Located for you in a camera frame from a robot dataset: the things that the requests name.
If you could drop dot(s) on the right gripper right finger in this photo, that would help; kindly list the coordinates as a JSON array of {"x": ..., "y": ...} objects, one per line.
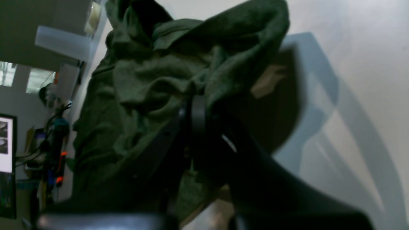
[{"x": 264, "y": 194}]

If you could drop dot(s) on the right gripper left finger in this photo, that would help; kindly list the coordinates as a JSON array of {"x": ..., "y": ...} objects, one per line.
[{"x": 144, "y": 191}]

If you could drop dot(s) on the dark green t-shirt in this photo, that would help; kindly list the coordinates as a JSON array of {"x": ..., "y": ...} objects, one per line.
[{"x": 152, "y": 63}]

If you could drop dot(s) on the orange black utility knife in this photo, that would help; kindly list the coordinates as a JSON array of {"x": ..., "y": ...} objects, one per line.
[{"x": 60, "y": 169}]

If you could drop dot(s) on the teal black power drill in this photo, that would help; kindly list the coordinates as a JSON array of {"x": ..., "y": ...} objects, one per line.
[{"x": 61, "y": 129}]

